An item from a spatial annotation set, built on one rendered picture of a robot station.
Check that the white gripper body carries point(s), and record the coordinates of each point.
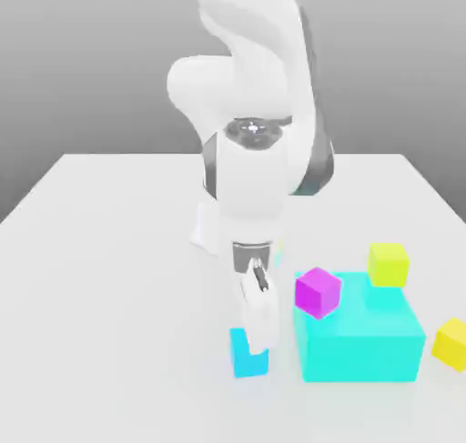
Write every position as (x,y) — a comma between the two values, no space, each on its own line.
(260,315)

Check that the small cyan cube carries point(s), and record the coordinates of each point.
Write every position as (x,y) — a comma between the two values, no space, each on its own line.
(243,363)

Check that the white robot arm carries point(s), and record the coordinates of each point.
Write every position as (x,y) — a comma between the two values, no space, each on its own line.
(251,181)

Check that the small magenta cube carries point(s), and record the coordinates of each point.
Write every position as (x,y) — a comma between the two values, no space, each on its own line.
(316,293)

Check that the small lime cube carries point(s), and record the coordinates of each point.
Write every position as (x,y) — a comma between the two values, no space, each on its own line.
(388,265)

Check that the small yellow cube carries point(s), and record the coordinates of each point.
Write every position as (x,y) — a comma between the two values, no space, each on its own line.
(450,344)

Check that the large turquoise box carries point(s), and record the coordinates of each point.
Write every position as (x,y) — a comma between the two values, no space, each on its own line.
(360,344)

